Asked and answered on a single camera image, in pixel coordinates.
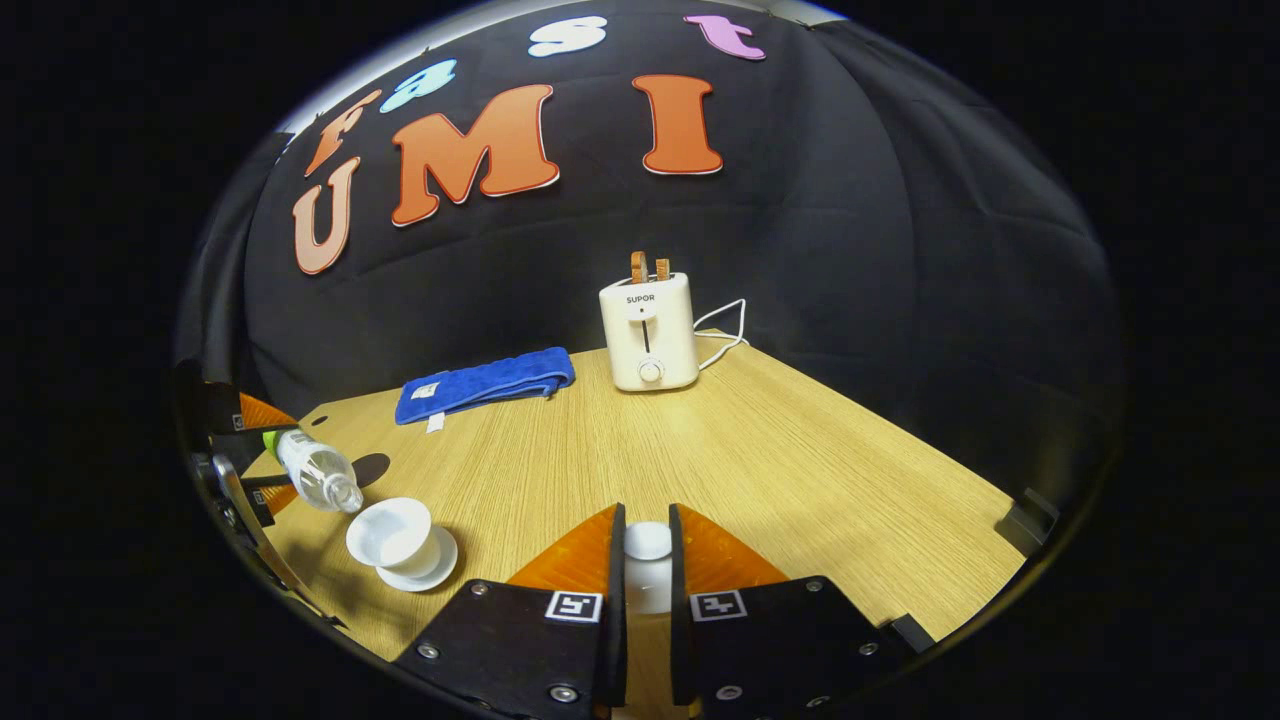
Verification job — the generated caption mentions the white toaster cable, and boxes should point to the white toaster cable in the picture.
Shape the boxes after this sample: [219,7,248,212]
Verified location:
[693,298,749,371]

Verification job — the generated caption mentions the cream toaster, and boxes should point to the cream toaster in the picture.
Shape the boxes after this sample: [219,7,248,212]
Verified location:
[599,272,700,393]

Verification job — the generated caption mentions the white saucer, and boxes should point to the white saucer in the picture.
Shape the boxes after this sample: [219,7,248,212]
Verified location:
[375,525,459,593]

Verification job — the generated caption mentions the white teacup lid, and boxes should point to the white teacup lid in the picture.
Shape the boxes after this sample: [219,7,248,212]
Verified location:
[622,521,674,614]

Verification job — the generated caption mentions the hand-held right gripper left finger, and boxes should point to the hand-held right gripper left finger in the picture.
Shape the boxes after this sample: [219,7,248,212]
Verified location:
[392,503,628,720]

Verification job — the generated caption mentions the black table edge clamp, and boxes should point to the black table edge clamp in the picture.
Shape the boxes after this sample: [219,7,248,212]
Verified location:
[885,613,936,656]
[995,488,1059,556]

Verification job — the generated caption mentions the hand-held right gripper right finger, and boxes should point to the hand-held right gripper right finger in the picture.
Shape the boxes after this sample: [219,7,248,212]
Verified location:
[668,503,889,716]

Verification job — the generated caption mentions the folded blue towel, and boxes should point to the folded blue towel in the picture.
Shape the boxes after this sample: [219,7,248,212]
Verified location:
[395,347,577,433]

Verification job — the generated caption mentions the clear water bottle green label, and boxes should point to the clear water bottle green label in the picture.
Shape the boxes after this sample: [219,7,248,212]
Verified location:
[262,428,365,514]

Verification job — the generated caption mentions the white teacup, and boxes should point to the white teacup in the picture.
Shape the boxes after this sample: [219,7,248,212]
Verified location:
[346,497,443,579]

